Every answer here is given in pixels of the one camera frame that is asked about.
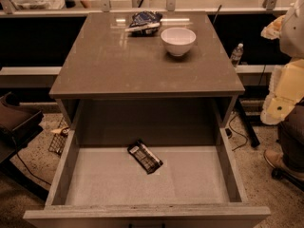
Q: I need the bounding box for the grey cabinet with counter top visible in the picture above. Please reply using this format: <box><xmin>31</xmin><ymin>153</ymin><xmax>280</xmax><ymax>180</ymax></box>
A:
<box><xmin>50</xmin><ymin>11</ymin><xmax>244</xmax><ymax>147</ymax></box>

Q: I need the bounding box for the black floor cable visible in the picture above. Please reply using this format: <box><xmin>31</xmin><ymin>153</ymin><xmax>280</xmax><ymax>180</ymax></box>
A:
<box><xmin>227</xmin><ymin>112</ymin><xmax>251</xmax><ymax>152</ymax></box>

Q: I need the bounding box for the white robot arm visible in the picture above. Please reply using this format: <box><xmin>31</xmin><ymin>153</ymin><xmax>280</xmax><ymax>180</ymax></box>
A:
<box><xmin>260</xmin><ymin>0</ymin><xmax>304</xmax><ymax>124</ymax></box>

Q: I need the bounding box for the open grey top drawer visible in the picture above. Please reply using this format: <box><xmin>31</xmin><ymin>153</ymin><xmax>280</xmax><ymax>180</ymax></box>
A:
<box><xmin>24</xmin><ymin>134</ymin><xmax>270</xmax><ymax>228</ymax></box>

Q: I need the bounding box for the wire mesh basket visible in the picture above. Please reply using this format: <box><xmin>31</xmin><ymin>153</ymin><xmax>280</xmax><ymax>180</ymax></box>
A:
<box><xmin>48</xmin><ymin>119</ymin><xmax>69</xmax><ymax>156</ymax></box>

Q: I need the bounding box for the white ceramic bowl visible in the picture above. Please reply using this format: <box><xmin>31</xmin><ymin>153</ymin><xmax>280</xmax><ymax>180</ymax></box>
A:
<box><xmin>161</xmin><ymin>28</ymin><xmax>197</xmax><ymax>56</ymax></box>

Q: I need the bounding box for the dark brown chair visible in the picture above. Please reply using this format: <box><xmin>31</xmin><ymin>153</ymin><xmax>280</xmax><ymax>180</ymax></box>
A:
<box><xmin>0</xmin><ymin>92</ymin><xmax>48</xmax><ymax>200</ymax></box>

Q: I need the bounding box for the blue chip bag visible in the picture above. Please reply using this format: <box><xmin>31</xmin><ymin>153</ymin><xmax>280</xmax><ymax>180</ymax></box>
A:
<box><xmin>125</xmin><ymin>10</ymin><xmax>162</xmax><ymax>35</ymax></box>

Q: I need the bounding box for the clear plastic water bottle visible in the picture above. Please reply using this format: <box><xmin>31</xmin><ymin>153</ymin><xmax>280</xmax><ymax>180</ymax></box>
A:
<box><xmin>230</xmin><ymin>43</ymin><xmax>243</xmax><ymax>67</ymax></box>

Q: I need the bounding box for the black rxbar chocolate wrapper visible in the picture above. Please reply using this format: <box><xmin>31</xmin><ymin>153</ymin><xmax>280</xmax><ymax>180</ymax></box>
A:
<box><xmin>127</xmin><ymin>140</ymin><xmax>163</xmax><ymax>174</ymax></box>

